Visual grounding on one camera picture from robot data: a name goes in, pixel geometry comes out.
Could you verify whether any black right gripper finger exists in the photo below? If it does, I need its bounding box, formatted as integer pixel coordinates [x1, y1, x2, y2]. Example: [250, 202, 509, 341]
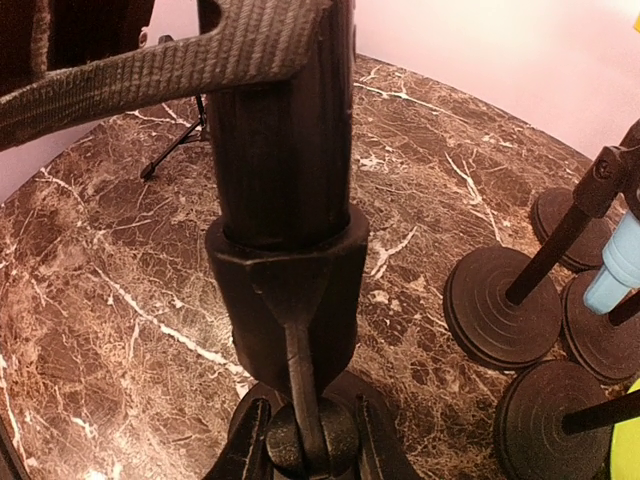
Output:
[1, 1, 331, 149]

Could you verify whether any black round-base stand purple mic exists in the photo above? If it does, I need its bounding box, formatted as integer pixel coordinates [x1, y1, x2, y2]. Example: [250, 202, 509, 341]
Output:
[562, 270, 639, 385]

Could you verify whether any black round-base stand mint mic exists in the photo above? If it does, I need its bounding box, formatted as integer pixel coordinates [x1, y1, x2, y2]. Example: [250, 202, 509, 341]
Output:
[493, 360, 639, 479]

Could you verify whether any black round-base stand front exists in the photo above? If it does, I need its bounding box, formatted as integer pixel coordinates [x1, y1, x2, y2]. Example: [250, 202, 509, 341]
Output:
[202, 202, 416, 480]

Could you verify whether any lime green plate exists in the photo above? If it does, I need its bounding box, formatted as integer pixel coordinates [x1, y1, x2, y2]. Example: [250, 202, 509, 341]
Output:
[602, 377, 640, 480]

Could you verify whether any black tripod microphone stand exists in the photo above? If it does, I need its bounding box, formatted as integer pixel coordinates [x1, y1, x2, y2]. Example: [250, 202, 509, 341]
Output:
[141, 34, 211, 182]

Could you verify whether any blue microphone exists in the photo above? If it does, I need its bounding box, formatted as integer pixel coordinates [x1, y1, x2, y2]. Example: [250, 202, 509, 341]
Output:
[583, 209, 639, 315]

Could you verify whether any black round-base stand orange mic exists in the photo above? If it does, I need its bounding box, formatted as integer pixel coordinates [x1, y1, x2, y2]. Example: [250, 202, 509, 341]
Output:
[530, 187, 612, 273]

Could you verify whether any black round-base stand blue mic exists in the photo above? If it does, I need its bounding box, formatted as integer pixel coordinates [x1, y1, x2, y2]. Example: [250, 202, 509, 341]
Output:
[443, 146, 639, 371]

